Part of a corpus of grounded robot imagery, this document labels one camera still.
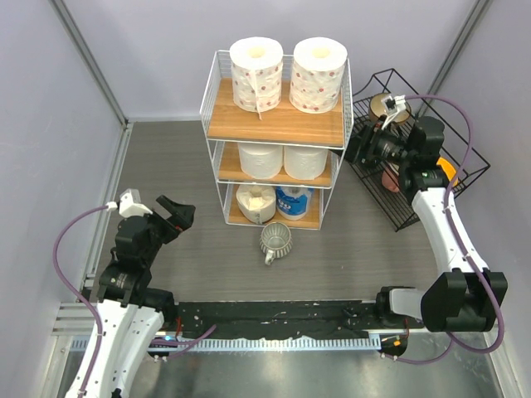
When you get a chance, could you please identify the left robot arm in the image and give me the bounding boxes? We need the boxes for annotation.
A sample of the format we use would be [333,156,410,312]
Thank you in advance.
[52,189,196,397]

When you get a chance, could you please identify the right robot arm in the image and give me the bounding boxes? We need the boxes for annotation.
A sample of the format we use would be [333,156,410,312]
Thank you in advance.
[346,116,508,332]

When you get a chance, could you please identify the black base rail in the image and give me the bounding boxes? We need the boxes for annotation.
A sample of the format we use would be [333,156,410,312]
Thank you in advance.
[178,300,404,340]

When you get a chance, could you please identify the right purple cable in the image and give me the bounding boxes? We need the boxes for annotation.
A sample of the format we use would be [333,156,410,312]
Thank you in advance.
[381,94,505,366]

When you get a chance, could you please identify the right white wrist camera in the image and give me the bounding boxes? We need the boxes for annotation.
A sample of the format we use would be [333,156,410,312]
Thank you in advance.
[381,95,407,129]

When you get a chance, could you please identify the orange bowl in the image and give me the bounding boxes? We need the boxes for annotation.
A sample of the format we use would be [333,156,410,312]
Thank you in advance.
[436,157,459,187]

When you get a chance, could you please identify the plain white paper roll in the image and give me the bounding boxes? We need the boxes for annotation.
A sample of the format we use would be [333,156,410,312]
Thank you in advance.
[284,146,328,181]

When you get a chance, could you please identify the tan ceramic bowl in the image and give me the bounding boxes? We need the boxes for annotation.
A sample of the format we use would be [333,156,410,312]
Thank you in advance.
[368,93,412,124]

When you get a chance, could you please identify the black wire dish rack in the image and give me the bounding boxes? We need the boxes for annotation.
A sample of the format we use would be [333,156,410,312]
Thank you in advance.
[349,69,490,231]

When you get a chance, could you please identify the pink mug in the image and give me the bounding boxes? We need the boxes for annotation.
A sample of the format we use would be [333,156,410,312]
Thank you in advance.
[381,163,400,193]

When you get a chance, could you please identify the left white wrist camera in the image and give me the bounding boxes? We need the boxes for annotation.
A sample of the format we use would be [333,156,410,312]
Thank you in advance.
[105,188,153,219]

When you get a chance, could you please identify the beige paper roll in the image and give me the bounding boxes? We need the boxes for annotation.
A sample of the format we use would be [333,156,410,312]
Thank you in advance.
[236,185,276,225]

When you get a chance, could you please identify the grey ribbed glass mug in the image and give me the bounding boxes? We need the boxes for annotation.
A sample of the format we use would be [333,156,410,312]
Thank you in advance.
[260,222,293,265]

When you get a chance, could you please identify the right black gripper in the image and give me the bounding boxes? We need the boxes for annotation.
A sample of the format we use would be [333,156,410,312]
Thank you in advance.
[329,115,415,167]

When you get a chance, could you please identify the white patterned paper roll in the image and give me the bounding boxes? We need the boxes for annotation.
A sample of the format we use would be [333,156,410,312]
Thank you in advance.
[229,36,284,119]

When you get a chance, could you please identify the white wire three-tier shelf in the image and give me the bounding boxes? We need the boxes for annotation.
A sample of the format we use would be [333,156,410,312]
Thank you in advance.
[200,50,353,230]

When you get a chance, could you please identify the blue paper roll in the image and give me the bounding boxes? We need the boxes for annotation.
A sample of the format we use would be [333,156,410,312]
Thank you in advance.
[275,186,314,221]

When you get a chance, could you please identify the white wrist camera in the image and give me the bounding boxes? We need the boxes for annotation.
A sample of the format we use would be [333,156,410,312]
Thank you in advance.
[105,188,153,219]
[381,95,407,129]

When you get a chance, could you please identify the white slotted cable duct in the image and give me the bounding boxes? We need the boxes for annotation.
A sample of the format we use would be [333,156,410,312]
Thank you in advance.
[70,334,382,353]

